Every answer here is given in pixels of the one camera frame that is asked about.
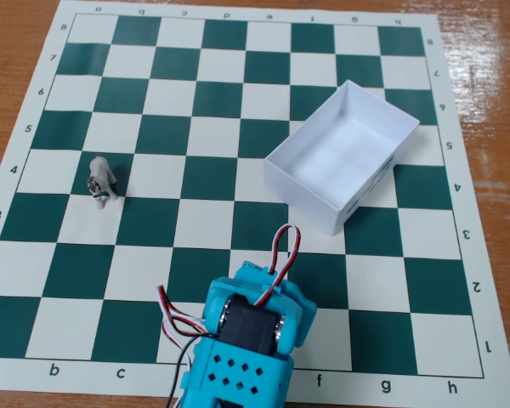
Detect cyan gripper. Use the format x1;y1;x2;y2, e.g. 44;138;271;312
231;261;318;348

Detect white open cardboard box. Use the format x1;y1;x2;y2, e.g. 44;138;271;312
263;79;421;236

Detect green white chessboard mat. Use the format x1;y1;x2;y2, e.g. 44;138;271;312
0;0;510;408

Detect looped red white black cable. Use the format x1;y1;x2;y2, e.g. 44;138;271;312
254;224;302;308

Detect red white black servo cable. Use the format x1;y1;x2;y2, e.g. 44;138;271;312
157;285;210;341

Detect thin black cable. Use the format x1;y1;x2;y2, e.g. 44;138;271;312
167;333;206;408

